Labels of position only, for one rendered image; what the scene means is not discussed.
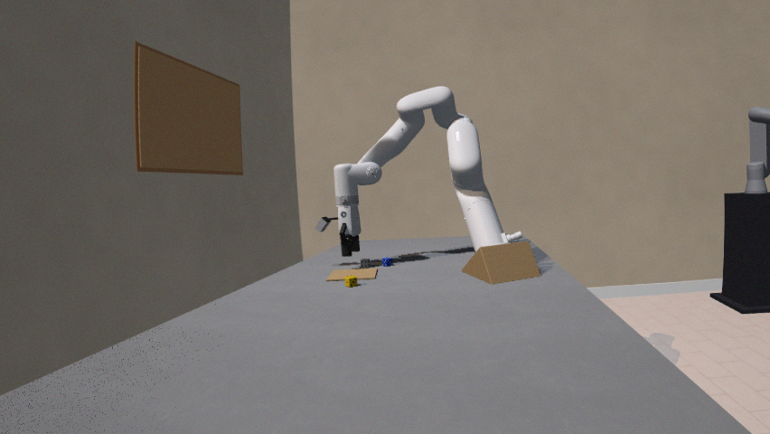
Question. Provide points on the light orange mat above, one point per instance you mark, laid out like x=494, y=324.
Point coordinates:
x=338, y=275

